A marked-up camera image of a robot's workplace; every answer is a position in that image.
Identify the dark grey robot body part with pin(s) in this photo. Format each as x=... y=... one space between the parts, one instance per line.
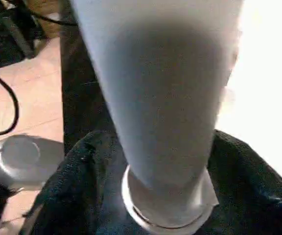
x=18 y=159

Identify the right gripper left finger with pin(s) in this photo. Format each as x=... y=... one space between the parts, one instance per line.
x=72 y=196

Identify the white plastic table leg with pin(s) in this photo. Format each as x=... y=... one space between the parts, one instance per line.
x=165 y=98

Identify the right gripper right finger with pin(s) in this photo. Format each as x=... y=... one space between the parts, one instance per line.
x=253 y=200

